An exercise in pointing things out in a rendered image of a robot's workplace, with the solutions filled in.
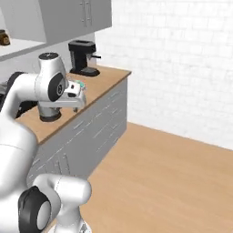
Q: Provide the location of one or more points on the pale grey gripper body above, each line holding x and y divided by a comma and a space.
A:
65, 103

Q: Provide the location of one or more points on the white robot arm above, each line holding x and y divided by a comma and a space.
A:
18, 145

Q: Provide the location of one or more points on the grey base cabinet run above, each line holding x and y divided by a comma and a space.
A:
100, 121

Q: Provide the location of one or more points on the black coffee machine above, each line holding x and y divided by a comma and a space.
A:
79, 57

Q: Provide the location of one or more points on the white open shelf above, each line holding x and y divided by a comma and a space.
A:
18, 47

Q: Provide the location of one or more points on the brown jar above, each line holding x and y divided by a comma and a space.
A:
4, 37

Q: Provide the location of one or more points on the grey wall cupboard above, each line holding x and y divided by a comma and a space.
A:
66, 18

